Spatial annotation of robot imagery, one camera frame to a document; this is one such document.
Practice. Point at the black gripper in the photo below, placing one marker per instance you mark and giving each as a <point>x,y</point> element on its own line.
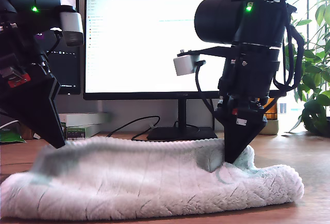
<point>250,79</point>

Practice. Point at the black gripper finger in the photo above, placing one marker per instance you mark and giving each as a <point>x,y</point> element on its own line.
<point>33,110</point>

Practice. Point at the white fluffy tea towel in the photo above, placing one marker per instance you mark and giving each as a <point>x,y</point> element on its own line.
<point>154,182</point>

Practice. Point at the amber bottle pale green base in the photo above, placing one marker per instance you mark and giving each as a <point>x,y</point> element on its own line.
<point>273,127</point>

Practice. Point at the green plastic packet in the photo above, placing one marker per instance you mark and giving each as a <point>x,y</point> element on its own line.
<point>10,136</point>

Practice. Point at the black monitor with dark screen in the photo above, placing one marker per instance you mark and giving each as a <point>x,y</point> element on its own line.
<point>69,74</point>

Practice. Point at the green and white box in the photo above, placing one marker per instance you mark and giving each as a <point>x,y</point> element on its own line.
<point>85,133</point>

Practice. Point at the green leafy potted plant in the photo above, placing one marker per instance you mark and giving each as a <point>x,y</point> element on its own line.
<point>315,105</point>

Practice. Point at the black Huawei computer monitor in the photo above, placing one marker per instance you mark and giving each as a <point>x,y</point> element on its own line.
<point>141,53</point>

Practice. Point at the arm grey camera box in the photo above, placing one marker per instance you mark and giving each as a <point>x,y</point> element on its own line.
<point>72,25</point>
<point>184,65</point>

